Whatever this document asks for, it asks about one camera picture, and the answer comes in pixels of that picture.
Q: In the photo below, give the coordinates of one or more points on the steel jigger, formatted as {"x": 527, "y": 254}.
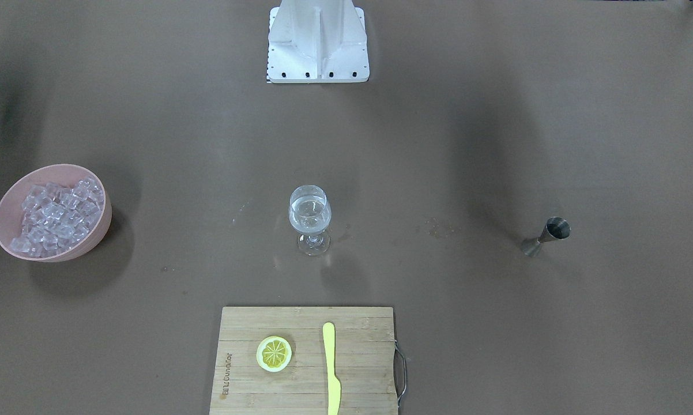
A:
{"x": 555, "y": 229}

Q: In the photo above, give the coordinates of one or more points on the clear wine glass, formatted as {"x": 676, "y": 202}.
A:
{"x": 310, "y": 215}

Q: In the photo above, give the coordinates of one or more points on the clear ice cubes pile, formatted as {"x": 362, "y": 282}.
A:
{"x": 58, "y": 218}

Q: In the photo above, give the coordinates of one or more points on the bamboo cutting board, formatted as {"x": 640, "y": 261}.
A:
{"x": 364, "y": 361}

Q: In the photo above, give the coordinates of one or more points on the yellow lemon slice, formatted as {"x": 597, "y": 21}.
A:
{"x": 273, "y": 354}

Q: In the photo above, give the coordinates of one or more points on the yellow plastic knife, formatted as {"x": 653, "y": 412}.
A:
{"x": 334, "y": 388}

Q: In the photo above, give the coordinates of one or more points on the pink bowl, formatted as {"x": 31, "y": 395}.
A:
{"x": 65, "y": 175}

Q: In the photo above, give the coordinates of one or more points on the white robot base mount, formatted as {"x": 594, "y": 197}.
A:
{"x": 322, "y": 42}

